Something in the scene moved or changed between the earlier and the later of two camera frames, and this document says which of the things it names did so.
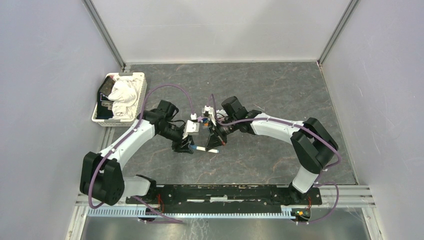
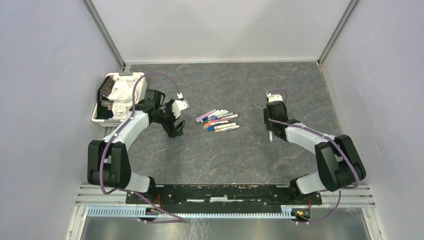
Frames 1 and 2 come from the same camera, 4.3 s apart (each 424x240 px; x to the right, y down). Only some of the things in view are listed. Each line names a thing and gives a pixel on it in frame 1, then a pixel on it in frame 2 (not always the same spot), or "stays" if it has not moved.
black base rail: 224,198 stays
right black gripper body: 220,132 → 269,124
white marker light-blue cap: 203,149 → 270,135
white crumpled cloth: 124,96 stays
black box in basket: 104,104 stays
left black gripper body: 175,134 → 166,117
